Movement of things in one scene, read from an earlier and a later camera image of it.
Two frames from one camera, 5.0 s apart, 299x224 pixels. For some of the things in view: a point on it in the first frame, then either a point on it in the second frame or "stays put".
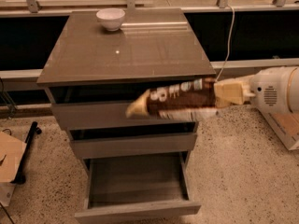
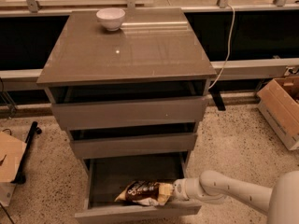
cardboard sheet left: (11, 155) stays put
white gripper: (269, 89) -> (179, 189)
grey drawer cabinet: (93, 75) stays put
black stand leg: (20, 176) stays put
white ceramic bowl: (111, 19) stays put
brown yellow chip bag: (184, 101) -> (147, 192)
